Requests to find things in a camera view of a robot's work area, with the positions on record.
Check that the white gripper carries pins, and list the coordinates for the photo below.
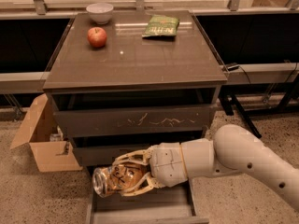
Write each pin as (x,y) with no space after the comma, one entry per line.
(167,163)

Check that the orange soda can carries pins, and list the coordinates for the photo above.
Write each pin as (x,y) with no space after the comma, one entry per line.
(121,178)

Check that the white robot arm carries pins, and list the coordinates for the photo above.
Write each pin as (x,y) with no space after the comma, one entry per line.
(233,150)

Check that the grey bottom drawer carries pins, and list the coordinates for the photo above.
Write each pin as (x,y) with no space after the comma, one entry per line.
(159,206)

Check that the grey drawer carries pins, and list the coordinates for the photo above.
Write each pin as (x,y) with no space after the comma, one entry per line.
(159,206)
(166,119)
(97,151)

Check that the grey middle drawer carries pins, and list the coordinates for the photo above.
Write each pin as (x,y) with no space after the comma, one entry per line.
(97,151)

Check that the grey top drawer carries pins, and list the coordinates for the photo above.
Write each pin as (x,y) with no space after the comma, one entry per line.
(166,119)

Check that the grey drawer cabinet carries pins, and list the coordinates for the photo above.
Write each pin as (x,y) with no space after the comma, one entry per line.
(132,71)

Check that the open cardboard box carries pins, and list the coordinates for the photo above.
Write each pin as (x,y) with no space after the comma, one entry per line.
(41,132)

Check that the small black device on ledge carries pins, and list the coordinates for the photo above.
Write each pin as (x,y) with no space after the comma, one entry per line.
(231,66)

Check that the red apple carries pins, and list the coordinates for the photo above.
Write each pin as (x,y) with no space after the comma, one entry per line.
(97,37)

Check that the green chip bag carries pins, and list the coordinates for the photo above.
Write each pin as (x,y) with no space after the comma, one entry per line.
(160,25)

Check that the white bowl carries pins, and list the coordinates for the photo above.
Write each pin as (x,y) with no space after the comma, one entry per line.
(101,13)

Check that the black table leg frame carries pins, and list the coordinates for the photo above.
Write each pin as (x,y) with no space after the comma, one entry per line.
(228,98)

